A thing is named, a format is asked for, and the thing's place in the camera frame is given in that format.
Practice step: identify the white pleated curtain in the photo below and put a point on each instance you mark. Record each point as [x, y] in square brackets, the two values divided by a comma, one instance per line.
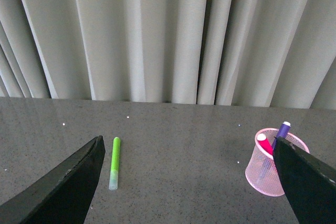
[270, 53]

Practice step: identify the pink mesh pen cup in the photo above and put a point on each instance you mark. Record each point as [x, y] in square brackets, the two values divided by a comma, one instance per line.
[261, 171]

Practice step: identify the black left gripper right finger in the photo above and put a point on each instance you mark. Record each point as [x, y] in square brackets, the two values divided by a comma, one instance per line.
[308, 183]

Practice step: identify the green highlighter pen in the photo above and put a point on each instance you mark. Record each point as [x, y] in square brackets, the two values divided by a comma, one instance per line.
[114, 170]

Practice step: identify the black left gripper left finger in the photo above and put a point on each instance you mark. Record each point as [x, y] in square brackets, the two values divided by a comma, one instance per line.
[64, 194]

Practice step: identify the pink highlighter pen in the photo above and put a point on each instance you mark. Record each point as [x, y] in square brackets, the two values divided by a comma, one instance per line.
[264, 143]

